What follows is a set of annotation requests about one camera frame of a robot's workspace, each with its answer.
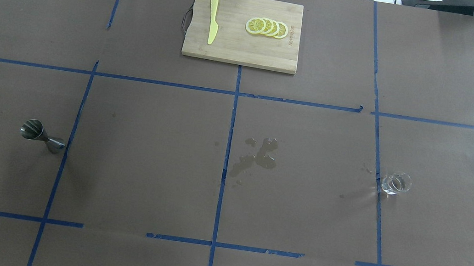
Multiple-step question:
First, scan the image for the bamboo cutting board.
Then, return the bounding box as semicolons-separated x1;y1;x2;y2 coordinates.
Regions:
181;0;304;74

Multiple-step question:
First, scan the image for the clear glass cup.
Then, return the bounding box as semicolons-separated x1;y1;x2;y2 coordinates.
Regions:
380;172;413;195

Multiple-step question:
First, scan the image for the front lemon slice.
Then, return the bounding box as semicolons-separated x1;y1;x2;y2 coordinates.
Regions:
245;17;266;35

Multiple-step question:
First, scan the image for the rear lemon slice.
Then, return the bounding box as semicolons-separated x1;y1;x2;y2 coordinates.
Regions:
272;22;289;40

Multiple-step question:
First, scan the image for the black box with label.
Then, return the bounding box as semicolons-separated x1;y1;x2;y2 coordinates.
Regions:
401;0;474;16

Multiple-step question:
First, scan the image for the steel double jigger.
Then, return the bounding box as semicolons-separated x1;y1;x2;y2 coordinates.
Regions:
20;119;66;154

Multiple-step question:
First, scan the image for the yellow plastic knife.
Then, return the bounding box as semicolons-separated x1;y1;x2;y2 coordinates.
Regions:
207;0;220;45

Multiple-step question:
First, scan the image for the lemon slice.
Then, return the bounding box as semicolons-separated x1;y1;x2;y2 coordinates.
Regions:
266;20;280;37
260;17;275;35
245;17;266;35
272;22;289;40

